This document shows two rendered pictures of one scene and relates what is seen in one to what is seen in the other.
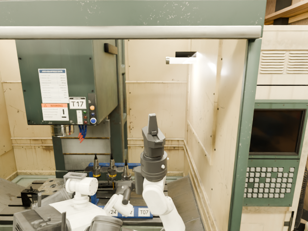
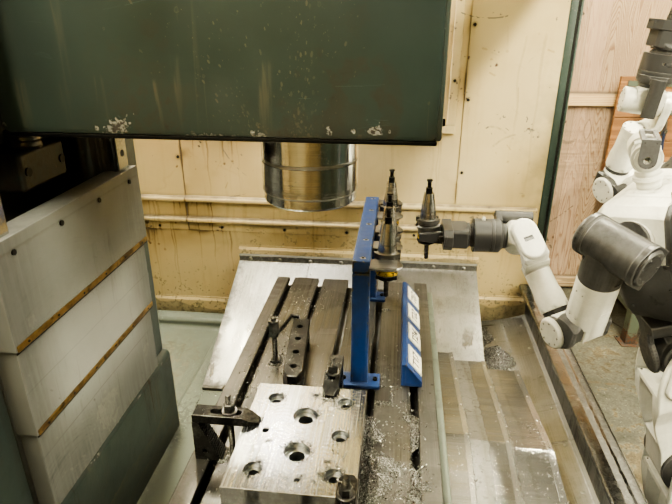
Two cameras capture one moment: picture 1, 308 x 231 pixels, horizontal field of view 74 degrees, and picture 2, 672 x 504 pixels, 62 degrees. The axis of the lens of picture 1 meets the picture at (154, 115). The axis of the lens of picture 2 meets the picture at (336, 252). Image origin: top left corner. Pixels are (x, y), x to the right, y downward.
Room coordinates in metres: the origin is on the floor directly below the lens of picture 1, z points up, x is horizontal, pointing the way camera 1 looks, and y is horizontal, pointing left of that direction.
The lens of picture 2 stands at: (1.30, 1.57, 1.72)
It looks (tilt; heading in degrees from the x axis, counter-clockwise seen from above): 23 degrees down; 276
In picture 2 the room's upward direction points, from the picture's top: straight up
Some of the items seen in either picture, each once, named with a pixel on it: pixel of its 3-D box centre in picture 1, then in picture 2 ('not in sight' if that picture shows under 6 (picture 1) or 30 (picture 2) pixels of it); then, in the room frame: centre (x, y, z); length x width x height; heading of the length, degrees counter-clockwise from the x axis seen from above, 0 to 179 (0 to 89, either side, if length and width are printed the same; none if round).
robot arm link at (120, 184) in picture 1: (123, 189); (465, 233); (1.10, 0.18, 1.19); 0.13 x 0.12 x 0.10; 89
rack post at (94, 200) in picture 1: (92, 185); (360, 328); (1.35, 0.45, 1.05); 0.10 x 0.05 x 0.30; 179
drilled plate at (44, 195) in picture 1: (59, 188); (301, 443); (1.45, 0.74, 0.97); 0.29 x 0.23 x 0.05; 89
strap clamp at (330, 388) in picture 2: not in sight; (333, 384); (1.40, 0.57, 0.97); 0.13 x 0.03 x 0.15; 89
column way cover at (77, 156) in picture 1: (86, 145); (91, 321); (1.88, 0.66, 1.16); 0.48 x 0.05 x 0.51; 89
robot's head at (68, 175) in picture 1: (76, 183); (646, 151); (0.75, 0.31, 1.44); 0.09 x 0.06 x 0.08; 74
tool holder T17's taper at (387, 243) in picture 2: (96, 163); (387, 236); (1.30, 0.40, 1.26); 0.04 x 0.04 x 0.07
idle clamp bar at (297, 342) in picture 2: (105, 187); (297, 355); (1.51, 0.40, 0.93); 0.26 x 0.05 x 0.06; 94
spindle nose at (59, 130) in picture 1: (62, 125); (310, 163); (1.43, 0.66, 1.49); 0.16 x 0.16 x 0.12
